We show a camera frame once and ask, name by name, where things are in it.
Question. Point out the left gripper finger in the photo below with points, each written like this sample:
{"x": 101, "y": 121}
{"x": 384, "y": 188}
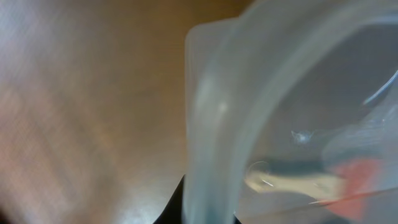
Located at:
{"x": 174, "y": 211}

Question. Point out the clear plastic container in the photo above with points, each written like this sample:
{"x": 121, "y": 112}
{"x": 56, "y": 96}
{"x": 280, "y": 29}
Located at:
{"x": 292, "y": 80}

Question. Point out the orange scraper wooden handle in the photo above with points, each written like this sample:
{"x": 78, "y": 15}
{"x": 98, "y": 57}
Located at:
{"x": 341, "y": 186}

